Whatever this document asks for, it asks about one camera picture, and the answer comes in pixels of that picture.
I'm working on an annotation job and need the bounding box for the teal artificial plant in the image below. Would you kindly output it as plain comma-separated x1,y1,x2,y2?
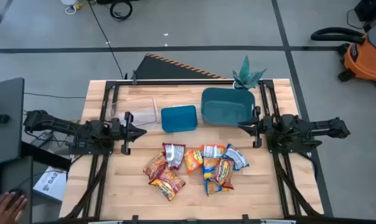
232,55,267,90

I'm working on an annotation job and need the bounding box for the person's hand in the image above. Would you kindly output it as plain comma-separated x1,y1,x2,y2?
0,191,29,224

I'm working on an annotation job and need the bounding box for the large teal plastic bin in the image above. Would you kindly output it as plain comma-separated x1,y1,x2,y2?
200,86,256,128

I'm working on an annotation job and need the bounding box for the orange shop vacuum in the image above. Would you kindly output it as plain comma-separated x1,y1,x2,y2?
337,21,376,91

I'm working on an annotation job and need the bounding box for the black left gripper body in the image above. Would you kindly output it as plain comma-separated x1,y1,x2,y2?
110,111,135,156

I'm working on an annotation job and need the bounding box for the black case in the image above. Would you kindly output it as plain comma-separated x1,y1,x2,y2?
353,0,376,22

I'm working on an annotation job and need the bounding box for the black metal rig frame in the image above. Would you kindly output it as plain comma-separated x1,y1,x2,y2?
62,78,324,224

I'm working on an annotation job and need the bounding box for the black vacuum hose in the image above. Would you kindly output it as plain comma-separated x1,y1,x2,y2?
310,27,367,45

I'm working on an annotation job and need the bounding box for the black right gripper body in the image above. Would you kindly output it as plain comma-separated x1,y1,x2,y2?
252,105,271,149

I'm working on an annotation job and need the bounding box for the black desk beam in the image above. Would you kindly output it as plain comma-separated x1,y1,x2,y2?
21,141,72,171

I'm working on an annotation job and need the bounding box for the black mat orange striped edge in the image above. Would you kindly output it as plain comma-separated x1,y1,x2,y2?
133,52,228,80

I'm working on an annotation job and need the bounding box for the thin black cable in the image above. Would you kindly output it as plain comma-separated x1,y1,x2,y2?
24,91,87,100

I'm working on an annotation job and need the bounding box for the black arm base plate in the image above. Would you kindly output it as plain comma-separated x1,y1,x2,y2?
267,136,315,154
68,136,114,156

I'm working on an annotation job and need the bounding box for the grey desk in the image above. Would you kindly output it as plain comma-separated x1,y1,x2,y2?
0,77,26,167

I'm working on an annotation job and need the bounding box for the coiled black cable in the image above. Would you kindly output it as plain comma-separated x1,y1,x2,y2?
109,0,134,22

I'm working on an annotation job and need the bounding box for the white printed box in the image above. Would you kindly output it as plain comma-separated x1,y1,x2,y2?
32,166,68,202

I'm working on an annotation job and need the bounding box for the orange Maruchan noodle packet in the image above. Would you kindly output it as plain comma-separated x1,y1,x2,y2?
183,148,204,175
202,144,226,159

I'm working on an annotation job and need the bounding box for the small blue plastic bin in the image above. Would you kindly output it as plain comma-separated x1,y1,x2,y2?
160,105,199,134

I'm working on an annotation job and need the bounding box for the white round device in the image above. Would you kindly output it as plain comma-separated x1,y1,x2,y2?
60,0,78,16

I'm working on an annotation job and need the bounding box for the red Maruchan noodle packet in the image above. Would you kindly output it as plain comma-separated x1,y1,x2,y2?
162,142,186,170
143,151,169,180
148,167,186,202
214,157,235,190

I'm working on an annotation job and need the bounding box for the black power adapter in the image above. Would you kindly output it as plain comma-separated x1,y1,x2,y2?
30,130,54,149

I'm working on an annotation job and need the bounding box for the clear plastic bin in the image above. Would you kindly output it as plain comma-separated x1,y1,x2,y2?
105,96,159,127

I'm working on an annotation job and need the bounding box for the dark low desk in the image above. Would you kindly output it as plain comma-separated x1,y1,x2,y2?
0,155,34,224

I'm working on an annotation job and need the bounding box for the long black floor cable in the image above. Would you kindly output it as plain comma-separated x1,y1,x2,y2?
87,0,126,79

